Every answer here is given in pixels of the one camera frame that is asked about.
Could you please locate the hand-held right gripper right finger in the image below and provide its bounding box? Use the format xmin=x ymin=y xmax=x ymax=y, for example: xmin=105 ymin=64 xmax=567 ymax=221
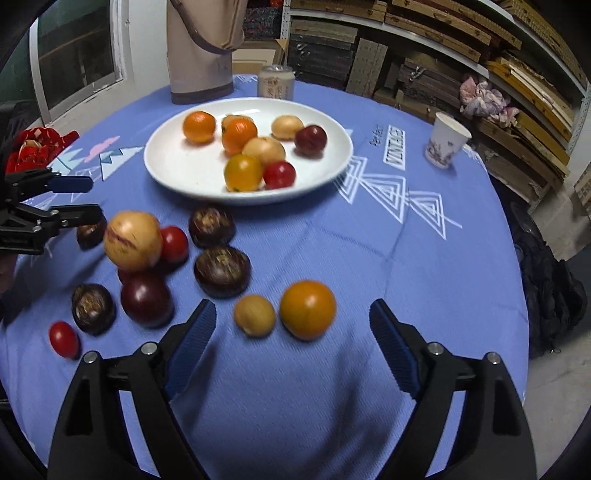
xmin=369 ymin=298 xmax=539 ymax=480

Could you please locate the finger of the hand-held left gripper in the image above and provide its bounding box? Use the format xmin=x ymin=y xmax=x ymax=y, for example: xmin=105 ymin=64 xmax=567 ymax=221
xmin=0 ymin=204 xmax=106 ymax=241
xmin=6 ymin=168 xmax=94 ymax=204

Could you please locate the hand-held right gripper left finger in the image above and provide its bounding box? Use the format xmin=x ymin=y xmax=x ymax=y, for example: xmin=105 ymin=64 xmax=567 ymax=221
xmin=47 ymin=298 xmax=218 ymax=480

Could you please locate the dark brown water chestnut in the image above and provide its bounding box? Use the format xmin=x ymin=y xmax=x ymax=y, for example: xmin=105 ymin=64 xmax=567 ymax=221
xmin=76 ymin=220 xmax=108 ymax=251
xmin=189 ymin=206 xmax=236 ymax=249
xmin=71 ymin=283 xmax=116 ymax=336
xmin=194 ymin=245 xmax=252 ymax=299

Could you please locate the dark red plum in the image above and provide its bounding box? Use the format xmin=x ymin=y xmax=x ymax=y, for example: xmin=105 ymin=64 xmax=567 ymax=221
xmin=294 ymin=124 xmax=328 ymax=157
xmin=121 ymin=271 xmax=175 ymax=328

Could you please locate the large striped pepino melon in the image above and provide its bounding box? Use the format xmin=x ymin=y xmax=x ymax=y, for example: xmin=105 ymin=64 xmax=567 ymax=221
xmin=104 ymin=210 xmax=164 ymax=273

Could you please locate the yellow orange tomato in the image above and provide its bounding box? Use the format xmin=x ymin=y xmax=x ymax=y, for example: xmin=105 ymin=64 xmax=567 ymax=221
xmin=224 ymin=154 xmax=264 ymax=192
xmin=279 ymin=280 xmax=337 ymax=341

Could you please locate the white plate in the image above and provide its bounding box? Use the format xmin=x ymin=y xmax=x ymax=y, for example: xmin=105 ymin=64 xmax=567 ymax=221
xmin=143 ymin=97 xmax=354 ymax=206

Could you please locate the orange mandarin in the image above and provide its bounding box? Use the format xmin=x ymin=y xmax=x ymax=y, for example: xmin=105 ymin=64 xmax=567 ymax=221
xmin=222 ymin=117 xmax=258 ymax=155
xmin=183 ymin=111 xmax=217 ymax=144

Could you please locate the medium tan pepino melon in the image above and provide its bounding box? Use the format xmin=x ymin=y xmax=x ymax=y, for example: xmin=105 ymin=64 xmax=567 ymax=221
xmin=242 ymin=137 xmax=286 ymax=167

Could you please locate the red printed bag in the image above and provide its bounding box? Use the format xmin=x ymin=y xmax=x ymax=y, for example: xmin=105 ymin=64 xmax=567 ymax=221
xmin=4 ymin=127 xmax=80 ymax=174

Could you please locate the blue printed tablecloth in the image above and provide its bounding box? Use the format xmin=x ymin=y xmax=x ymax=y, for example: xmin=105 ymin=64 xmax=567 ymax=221
xmin=0 ymin=74 xmax=529 ymax=480

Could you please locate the black jacket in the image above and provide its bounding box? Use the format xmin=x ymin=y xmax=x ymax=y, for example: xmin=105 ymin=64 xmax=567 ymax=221
xmin=501 ymin=194 xmax=587 ymax=358

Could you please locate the beige thermos flask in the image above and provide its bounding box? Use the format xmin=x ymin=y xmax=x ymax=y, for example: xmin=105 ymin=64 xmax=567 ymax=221
xmin=166 ymin=0 xmax=250 ymax=106

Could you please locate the white printed paper cup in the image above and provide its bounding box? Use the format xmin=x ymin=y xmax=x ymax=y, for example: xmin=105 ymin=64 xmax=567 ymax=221
xmin=425 ymin=112 xmax=472 ymax=169

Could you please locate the cardboard box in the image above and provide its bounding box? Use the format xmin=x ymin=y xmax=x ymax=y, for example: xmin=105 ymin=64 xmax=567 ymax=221
xmin=231 ymin=37 xmax=289 ymax=75

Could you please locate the white drink can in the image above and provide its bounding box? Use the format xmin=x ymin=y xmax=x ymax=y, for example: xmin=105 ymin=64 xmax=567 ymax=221
xmin=257 ymin=65 xmax=295 ymax=101

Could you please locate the white metal shelving unit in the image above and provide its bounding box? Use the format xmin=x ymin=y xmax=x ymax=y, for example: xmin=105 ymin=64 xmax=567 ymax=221
xmin=277 ymin=0 xmax=591 ymax=217

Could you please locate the pink floral cloth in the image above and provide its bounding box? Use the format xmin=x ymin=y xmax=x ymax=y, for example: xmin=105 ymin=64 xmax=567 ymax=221
xmin=459 ymin=76 xmax=520 ymax=121

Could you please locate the shelf of stacked boards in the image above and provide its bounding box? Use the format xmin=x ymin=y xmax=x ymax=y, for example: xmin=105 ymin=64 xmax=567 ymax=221
xmin=240 ymin=0 xmax=587 ymax=204

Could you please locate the window with white frame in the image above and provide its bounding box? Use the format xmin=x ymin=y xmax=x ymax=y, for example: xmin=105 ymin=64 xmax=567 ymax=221
xmin=28 ymin=0 xmax=127 ymax=123

